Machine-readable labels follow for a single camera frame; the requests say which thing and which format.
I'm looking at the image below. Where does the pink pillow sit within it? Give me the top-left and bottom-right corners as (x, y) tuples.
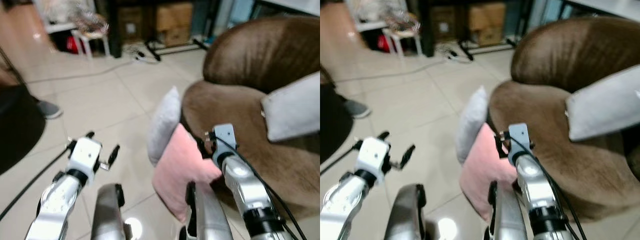
(151, 123), (224, 224)
(458, 123), (521, 224)

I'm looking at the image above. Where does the grey fluffy pillow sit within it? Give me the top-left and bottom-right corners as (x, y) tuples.
(455, 85), (490, 165)
(147, 86), (182, 167)

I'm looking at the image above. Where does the grey square pillow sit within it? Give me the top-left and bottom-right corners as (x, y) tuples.
(565, 64), (640, 143)
(260, 72), (321, 143)

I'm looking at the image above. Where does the brown round sofa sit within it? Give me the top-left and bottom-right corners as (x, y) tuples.
(181, 15), (321, 221)
(487, 15), (640, 221)

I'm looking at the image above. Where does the grey person's shoe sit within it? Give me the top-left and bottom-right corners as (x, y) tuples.
(342, 98), (372, 120)
(36, 99), (64, 120)

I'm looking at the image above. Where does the silver left robot leg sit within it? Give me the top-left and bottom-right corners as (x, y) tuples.
(90, 183), (127, 240)
(384, 183), (427, 240)

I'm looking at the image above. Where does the silver robot leg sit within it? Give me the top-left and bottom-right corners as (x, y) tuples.
(179, 181), (235, 240)
(384, 183), (427, 240)
(483, 180), (525, 240)
(90, 183), (127, 240)

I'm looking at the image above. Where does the silver right robot leg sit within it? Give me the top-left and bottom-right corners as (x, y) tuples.
(483, 180), (525, 240)
(179, 181), (235, 240)

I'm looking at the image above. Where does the white power strip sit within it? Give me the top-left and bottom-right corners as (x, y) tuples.
(132, 48), (162, 64)
(445, 46), (474, 63)

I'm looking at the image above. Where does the white stool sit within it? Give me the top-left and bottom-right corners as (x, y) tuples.
(71, 26), (112, 59)
(382, 22), (424, 57)

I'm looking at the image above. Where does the small cardboard box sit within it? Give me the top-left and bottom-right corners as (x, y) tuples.
(117, 5), (146, 44)
(430, 5), (459, 42)

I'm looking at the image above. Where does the large cardboard box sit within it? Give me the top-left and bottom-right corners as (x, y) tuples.
(468, 2), (507, 47)
(156, 3), (194, 47)

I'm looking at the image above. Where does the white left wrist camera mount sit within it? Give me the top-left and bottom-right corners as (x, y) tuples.
(67, 137), (104, 176)
(354, 137), (392, 176)

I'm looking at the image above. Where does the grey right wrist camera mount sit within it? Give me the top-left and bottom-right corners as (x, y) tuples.
(507, 123), (531, 157)
(212, 123), (237, 157)

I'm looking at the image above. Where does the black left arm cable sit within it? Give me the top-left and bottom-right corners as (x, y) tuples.
(320, 148), (359, 177)
(0, 144), (72, 222)

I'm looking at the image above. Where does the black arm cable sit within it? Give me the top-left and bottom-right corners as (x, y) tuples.
(515, 136), (588, 240)
(219, 136), (308, 240)
(320, 148), (359, 177)
(0, 144), (72, 222)

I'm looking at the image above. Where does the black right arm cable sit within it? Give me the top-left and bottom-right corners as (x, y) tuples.
(219, 136), (308, 240)
(515, 136), (588, 240)

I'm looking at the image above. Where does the black shelf frame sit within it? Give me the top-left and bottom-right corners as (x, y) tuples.
(106, 0), (212, 62)
(419, 0), (526, 62)

